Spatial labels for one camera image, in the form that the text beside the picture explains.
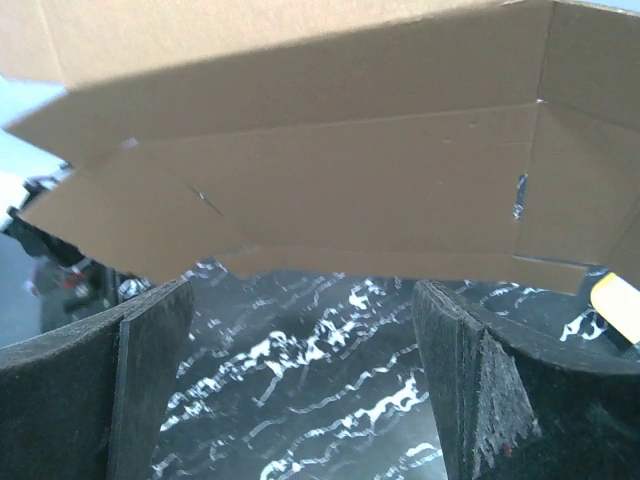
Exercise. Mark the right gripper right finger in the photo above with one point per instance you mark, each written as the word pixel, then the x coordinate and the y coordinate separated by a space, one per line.
pixel 511 402

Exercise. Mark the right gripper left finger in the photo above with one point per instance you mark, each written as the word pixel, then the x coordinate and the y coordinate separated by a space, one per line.
pixel 86 401

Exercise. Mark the cardboard box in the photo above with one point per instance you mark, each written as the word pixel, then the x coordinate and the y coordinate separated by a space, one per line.
pixel 447 140

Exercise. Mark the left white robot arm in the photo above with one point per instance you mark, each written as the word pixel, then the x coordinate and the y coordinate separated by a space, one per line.
pixel 70 285

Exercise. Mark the yellow pad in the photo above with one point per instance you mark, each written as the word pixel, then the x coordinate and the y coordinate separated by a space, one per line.
pixel 617 302

